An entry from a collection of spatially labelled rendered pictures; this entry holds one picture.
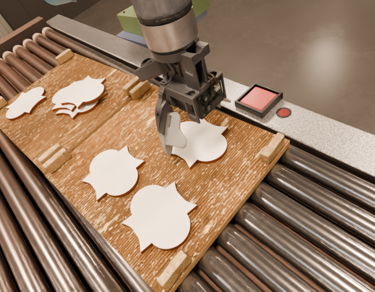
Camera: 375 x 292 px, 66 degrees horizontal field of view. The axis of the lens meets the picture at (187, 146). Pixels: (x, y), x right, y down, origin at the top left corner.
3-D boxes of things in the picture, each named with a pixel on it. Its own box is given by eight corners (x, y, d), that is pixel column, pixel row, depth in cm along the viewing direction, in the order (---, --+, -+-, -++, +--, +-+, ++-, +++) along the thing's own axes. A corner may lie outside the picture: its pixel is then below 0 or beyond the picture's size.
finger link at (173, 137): (175, 171, 49) (186, 120, 46) (152, 156, 53) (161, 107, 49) (187, 167, 52) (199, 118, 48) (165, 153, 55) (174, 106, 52)
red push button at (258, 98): (256, 90, 69) (255, 86, 68) (277, 98, 65) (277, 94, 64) (240, 105, 67) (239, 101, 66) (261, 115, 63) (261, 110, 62)
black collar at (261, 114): (255, 87, 69) (254, 81, 68) (283, 98, 65) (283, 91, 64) (235, 106, 67) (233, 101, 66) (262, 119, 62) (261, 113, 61)
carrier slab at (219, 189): (152, 87, 80) (150, 83, 79) (290, 145, 56) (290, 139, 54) (48, 178, 68) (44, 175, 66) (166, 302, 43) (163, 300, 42)
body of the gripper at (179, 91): (199, 128, 46) (180, 64, 37) (163, 110, 51) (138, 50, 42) (228, 99, 49) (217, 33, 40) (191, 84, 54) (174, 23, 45)
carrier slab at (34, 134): (77, 56, 105) (75, 53, 103) (150, 86, 81) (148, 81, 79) (-9, 119, 92) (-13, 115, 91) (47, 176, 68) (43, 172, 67)
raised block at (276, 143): (277, 140, 55) (277, 130, 53) (286, 144, 54) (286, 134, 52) (260, 162, 53) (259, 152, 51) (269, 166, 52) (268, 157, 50)
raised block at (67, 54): (72, 54, 103) (68, 47, 101) (75, 55, 102) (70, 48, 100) (58, 64, 101) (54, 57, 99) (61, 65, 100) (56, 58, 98)
